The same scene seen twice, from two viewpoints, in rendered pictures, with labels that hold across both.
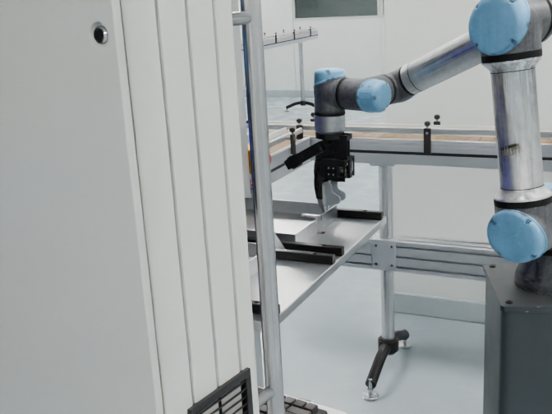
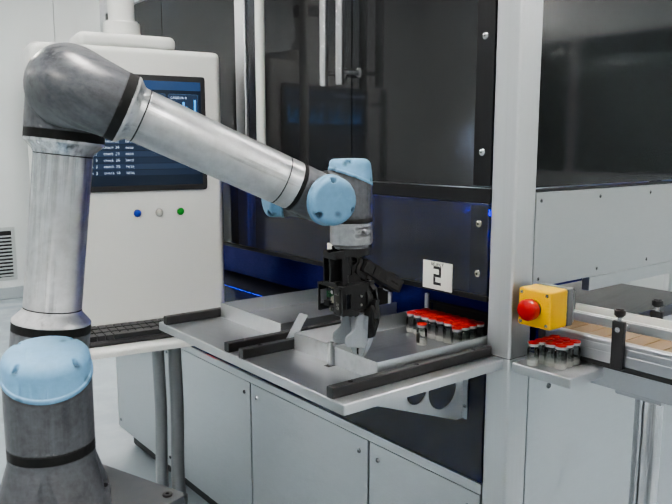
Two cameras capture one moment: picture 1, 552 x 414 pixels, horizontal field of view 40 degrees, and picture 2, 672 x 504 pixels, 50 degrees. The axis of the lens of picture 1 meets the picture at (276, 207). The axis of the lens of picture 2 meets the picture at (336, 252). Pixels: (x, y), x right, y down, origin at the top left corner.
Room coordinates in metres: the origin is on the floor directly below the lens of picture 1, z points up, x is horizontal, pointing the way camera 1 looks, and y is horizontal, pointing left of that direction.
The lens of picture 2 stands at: (2.37, -1.29, 1.29)
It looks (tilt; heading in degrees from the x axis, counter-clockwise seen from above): 9 degrees down; 116
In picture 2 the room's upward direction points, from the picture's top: straight up
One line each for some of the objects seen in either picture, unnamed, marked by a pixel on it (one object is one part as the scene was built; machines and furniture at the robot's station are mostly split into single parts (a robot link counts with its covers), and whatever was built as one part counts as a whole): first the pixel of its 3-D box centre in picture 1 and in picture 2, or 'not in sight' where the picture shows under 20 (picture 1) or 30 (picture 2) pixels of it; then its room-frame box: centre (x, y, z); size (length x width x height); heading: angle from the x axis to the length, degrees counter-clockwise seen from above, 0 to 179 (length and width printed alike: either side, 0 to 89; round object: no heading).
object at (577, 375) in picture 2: not in sight; (561, 367); (2.19, 0.10, 0.87); 0.14 x 0.13 x 0.02; 64
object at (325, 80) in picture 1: (330, 91); (348, 190); (1.85, -0.15, 1.22); 0.09 x 0.08 x 0.11; 47
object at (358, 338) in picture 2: (334, 195); (356, 339); (1.87, -0.15, 0.95); 0.06 x 0.03 x 0.09; 64
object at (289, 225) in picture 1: (255, 219); (398, 340); (1.87, 0.05, 0.90); 0.34 x 0.26 x 0.04; 63
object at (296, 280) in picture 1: (242, 253); (328, 339); (1.70, 0.08, 0.87); 0.70 x 0.48 x 0.02; 154
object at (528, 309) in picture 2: not in sight; (530, 309); (2.14, 0.03, 0.99); 0.04 x 0.04 x 0.04; 64
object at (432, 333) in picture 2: not in sight; (436, 328); (1.92, 0.15, 0.91); 0.18 x 0.02 x 0.05; 153
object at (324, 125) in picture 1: (330, 123); (352, 235); (1.86, -0.14, 1.14); 0.08 x 0.08 x 0.05
